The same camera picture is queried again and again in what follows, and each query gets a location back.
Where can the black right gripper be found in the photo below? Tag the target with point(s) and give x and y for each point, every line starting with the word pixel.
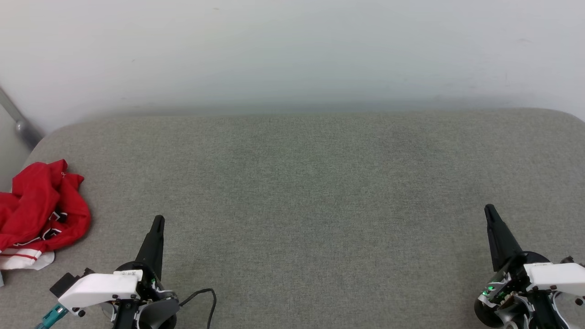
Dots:
pixel 507 294

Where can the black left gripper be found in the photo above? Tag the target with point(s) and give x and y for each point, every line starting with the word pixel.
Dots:
pixel 155 313

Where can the red and white shirt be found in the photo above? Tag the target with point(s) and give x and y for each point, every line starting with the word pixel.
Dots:
pixel 41 205

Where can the grey metal pole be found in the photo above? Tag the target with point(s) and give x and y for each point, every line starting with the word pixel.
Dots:
pixel 20 124

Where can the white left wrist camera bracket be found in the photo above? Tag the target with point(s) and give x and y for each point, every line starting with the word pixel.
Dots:
pixel 100 288

